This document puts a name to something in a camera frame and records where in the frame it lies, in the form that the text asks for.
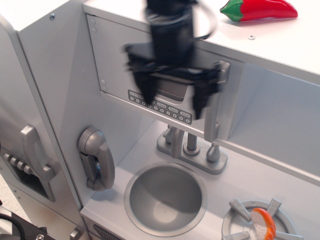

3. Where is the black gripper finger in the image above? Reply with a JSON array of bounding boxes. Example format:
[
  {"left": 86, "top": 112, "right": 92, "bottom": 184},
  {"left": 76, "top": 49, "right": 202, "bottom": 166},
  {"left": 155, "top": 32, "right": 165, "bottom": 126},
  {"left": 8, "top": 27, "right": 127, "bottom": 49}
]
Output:
[
  {"left": 192, "top": 82, "right": 220, "bottom": 120},
  {"left": 133, "top": 72, "right": 158, "bottom": 105}
]

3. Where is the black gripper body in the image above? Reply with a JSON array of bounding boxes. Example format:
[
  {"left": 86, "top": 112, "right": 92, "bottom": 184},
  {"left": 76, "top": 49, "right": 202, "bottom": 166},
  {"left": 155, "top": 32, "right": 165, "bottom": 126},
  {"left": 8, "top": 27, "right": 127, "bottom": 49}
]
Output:
[{"left": 124, "top": 22, "right": 216, "bottom": 85}]

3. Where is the grey toy microwave door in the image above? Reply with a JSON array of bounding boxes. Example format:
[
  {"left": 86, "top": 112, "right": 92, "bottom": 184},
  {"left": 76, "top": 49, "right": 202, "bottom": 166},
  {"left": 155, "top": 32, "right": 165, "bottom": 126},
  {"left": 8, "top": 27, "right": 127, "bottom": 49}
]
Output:
[{"left": 87, "top": 15, "right": 244, "bottom": 142}]

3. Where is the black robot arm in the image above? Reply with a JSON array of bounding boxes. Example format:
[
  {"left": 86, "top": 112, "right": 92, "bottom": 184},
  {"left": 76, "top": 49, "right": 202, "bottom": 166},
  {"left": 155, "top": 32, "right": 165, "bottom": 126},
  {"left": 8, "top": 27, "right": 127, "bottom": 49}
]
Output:
[{"left": 124, "top": 0, "right": 221, "bottom": 120}]

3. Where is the grey toy faucet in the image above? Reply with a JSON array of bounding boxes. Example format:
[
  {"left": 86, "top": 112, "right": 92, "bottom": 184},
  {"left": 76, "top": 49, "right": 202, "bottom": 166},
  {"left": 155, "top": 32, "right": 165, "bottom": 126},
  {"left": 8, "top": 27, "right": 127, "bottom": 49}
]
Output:
[{"left": 157, "top": 125, "right": 228, "bottom": 175}]

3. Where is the red toy chili pepper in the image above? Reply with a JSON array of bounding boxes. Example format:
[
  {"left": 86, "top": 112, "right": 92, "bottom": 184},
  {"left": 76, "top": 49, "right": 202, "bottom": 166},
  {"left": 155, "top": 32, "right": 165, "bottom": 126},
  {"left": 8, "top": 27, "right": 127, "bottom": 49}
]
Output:
[{"left": 219, "top": 0, "right": 298, "bottom": 22}]

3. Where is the grey toy telephone handset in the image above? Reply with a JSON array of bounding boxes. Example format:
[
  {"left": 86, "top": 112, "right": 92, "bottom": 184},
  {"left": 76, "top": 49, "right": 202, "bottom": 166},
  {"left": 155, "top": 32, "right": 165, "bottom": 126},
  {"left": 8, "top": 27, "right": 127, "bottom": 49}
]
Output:
[{"left": 78, "top": 126, "right": 115, "bottom": 192}]

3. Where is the white toy kitchen cabinet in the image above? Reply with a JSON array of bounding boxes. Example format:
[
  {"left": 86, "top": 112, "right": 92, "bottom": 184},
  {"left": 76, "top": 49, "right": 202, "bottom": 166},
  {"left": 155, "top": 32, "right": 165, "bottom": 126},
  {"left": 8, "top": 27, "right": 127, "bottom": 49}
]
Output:
[{"left": 0, "top": 0, "right": 320, "bottom": 240}]

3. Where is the grey round sink bowl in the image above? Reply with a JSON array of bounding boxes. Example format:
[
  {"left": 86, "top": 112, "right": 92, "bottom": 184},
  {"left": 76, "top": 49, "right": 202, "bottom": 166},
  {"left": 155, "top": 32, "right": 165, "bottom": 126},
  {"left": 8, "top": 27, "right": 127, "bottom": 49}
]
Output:
[{"left": 124, "top": 162, "right": 208, "bottom": 238}]

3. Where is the grey toy stove burner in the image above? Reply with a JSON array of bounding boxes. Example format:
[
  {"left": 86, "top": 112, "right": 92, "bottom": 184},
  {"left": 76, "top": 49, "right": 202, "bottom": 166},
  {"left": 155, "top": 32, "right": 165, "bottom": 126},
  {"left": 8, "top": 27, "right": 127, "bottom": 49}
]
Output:
[{"left": 221, "top": 198, "right": 304, "bottom": 240}]

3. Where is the orange salmon sushi toy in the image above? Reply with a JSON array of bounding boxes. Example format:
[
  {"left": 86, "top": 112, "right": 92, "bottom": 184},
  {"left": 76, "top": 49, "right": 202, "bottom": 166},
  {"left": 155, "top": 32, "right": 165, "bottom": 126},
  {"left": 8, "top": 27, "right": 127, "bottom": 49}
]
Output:
[{"left": 250, "top": 208, "right": 276, "bottom": 240}]

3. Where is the grey ice dispenser panel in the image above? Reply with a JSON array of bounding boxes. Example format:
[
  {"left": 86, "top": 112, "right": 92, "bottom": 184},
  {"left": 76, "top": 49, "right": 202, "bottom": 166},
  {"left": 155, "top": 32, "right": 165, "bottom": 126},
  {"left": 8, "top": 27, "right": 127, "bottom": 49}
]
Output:
[{"left": 0, "top": 147, "right": 55, "bottom": 202}]

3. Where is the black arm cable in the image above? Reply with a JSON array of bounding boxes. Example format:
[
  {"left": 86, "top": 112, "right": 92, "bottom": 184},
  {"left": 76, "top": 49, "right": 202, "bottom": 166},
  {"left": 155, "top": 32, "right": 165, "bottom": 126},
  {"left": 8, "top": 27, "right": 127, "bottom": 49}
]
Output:
[{"left": 192, "top": 0, "right": 219, "bottom": 41}]

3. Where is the grey fridge door handle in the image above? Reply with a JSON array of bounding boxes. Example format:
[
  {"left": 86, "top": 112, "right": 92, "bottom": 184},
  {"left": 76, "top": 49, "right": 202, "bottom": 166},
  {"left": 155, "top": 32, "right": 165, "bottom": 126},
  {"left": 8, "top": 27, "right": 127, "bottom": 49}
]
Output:
[{"left": 20, "top": 124, "right": 56, "bottom": 182}]

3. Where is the grey oven handle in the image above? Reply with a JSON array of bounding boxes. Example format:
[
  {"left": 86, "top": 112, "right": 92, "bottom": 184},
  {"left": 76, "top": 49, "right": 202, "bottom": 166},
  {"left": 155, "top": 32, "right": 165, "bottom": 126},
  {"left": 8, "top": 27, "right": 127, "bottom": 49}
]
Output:
[{"left": 69, "top": 228, "right": 82, "bottom": 240}]

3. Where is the black bracket with cable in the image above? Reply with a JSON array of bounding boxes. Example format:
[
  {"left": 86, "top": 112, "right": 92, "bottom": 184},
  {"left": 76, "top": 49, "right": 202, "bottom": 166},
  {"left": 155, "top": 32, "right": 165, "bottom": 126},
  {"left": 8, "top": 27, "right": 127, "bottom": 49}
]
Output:
[{"left": 0, "top": 206, "right": 54, "bottom": 240}]

